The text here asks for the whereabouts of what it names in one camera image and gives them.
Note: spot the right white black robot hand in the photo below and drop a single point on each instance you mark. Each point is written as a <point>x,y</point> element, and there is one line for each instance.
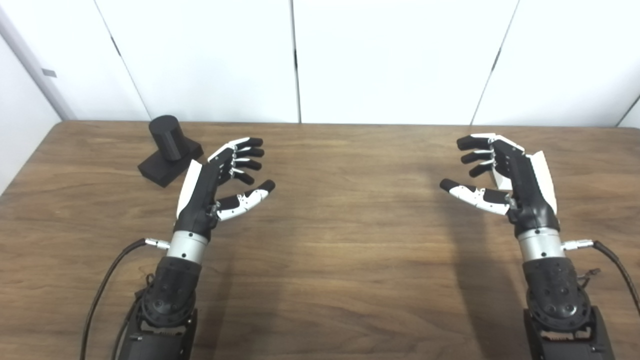
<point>530,195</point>

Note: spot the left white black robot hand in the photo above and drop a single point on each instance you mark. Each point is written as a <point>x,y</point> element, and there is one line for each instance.
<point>197,200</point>

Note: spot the white square piece with hole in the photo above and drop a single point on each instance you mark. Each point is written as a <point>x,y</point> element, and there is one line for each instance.
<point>501,181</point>

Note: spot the black peg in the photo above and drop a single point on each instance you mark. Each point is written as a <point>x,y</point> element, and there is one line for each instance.
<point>167,137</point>

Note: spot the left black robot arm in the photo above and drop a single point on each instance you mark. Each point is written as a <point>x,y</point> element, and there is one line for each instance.
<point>170,290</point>

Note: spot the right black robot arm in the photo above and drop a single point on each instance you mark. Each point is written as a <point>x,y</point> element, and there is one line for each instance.
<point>557,295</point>

